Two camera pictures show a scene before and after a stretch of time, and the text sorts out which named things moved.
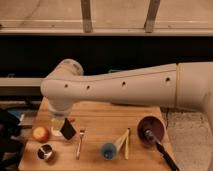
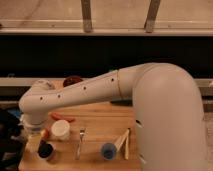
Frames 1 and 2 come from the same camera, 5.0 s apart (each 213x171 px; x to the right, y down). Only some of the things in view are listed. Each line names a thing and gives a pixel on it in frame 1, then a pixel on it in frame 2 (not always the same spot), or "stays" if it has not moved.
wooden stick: [126, 153] stays
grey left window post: [86, 15] stays
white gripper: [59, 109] -> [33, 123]
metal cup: [44, 152] stays
